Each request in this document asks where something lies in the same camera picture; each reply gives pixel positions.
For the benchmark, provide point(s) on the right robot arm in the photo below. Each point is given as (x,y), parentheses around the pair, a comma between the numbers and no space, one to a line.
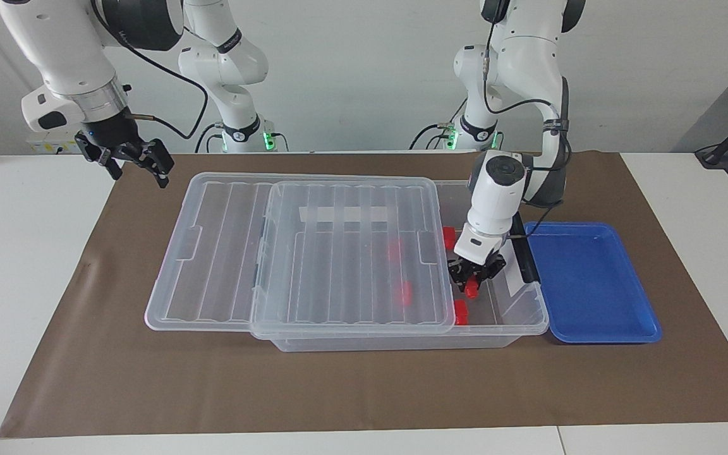
(67,57)

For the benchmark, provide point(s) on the blue plastic tray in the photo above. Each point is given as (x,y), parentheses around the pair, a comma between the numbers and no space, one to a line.
(591,284)

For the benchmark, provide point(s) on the red block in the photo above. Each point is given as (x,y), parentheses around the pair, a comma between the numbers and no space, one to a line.
(449,237)
(471,289)
(404,294)
(394,250)
(461,313)

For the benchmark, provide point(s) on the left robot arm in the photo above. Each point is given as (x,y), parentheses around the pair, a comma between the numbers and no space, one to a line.
(497,202)

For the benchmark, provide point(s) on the clear plastic lid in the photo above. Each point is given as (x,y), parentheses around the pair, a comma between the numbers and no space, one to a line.
(225,253)

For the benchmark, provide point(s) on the clear plastic box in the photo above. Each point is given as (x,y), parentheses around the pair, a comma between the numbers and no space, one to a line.
(503,316)

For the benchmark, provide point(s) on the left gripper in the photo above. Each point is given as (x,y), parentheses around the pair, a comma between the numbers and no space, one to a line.
(476,269)

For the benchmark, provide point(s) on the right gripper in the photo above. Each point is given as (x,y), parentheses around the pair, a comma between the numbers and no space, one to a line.
(110,129)

